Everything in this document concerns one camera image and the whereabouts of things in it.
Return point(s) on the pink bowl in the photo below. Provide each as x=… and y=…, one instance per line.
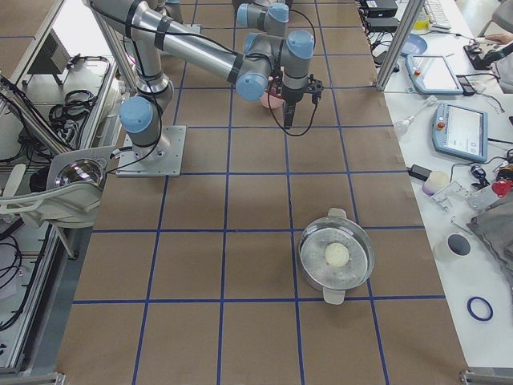
x=271, y=100

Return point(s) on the far teach pendant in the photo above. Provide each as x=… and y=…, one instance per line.
x=432, y=75

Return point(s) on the white steamed bun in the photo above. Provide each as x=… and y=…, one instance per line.
x=336, y=254

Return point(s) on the shiny dome camera mount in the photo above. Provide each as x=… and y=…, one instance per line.
x=89, y=165

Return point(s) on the black power adapter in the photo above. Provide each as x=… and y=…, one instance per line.
x=418, y=172

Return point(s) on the grey folded cloth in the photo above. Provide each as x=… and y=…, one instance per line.
x=494, y=229

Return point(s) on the teach pendant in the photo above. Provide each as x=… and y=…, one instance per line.
x=460, y=132
x=432, y=75

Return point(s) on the blue plate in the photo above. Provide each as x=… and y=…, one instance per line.
x=414, y=45

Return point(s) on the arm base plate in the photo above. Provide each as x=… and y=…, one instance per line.
x=193, y=28
x=165, y=160

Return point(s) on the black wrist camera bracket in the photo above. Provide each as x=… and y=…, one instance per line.
x=314, y=88

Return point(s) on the white cup dark inside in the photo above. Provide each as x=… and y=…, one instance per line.
x=453, y=247

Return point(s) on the clear plastic bracket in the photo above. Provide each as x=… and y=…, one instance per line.
x=447, y=196

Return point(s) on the white keyboard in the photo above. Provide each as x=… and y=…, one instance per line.
x=436, y=15

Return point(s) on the red heart-shaped object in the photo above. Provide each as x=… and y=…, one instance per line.
x=502, y=187

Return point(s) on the purple white cup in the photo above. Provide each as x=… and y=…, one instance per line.
x=436, y=181

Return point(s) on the clear light bulb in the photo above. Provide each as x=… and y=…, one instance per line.
x=401, y=126

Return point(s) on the near teach pendant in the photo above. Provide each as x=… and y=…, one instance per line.
x=460, y=132

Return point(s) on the steel steamer pot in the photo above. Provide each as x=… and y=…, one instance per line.
x=334, y=282

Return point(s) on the aluminium frame post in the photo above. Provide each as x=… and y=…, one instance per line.
x=405, y=26

